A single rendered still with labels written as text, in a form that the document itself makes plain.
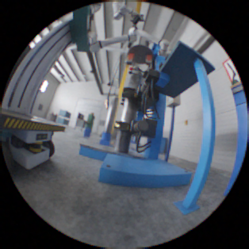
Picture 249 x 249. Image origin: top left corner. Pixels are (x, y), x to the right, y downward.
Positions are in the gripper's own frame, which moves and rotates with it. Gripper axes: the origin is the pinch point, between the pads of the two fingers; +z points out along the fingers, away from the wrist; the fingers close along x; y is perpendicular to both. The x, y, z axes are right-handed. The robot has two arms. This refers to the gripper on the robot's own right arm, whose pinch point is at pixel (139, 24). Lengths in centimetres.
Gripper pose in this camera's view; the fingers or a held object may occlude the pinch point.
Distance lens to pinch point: 107.3
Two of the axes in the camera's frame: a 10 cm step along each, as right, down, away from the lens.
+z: 1.3, 9.8, 1.3
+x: 3.8, 0.7, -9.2
